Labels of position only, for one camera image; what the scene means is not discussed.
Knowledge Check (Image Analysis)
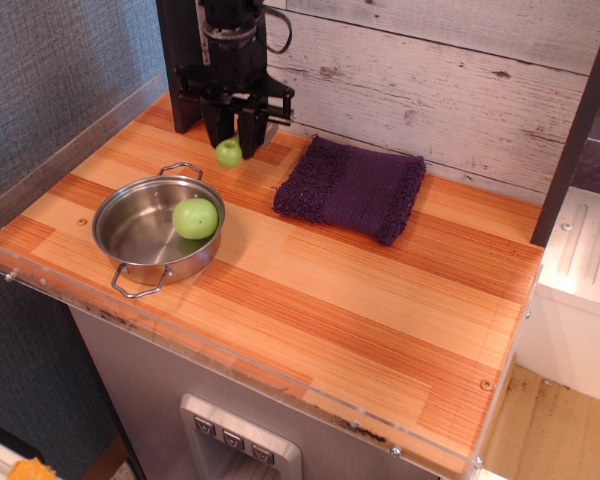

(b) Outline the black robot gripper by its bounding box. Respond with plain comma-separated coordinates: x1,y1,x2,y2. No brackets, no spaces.
176,34,295,159

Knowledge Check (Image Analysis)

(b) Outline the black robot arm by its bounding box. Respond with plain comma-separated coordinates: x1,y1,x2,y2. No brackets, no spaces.
175,1,295,159

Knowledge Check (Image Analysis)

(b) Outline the stainless steel pot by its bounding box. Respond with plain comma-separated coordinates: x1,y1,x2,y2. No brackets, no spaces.
92,162,226,299

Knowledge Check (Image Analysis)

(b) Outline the green toy apple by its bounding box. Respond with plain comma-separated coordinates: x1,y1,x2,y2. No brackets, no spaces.
172,198,219,240

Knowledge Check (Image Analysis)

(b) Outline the purple folded towel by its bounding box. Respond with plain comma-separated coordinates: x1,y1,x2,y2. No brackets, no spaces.
273,136,426,246

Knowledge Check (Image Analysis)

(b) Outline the grey toy fridge cabinet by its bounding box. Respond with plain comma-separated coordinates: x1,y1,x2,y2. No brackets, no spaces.
72,309,478,479

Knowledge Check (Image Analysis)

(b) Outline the silver dispenser button panel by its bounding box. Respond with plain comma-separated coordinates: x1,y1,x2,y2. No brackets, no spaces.
180,393,303,479

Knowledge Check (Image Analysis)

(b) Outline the white toy sink unit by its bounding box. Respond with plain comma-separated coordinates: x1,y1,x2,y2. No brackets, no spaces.
515,188,600,400

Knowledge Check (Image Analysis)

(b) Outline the yellow orange object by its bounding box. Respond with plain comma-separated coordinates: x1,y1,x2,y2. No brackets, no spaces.
6,458,58,480

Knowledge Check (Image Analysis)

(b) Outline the dark left shelf post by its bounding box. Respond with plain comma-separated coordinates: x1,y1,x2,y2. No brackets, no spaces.
156,0,202,134

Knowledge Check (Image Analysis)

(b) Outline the dark shelf post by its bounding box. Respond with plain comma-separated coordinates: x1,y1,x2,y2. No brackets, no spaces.
531,47,600,247
156,0,202,134

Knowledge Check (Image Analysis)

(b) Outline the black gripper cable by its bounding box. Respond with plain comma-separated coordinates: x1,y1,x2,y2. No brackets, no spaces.
259,5,293,55

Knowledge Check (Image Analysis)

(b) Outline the clear acrylic guard rail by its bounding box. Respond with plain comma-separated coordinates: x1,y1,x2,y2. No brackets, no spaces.
0,98,542,479

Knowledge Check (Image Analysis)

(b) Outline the dark right shelf post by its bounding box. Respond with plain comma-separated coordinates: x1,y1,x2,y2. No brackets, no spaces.
531,47,600,247

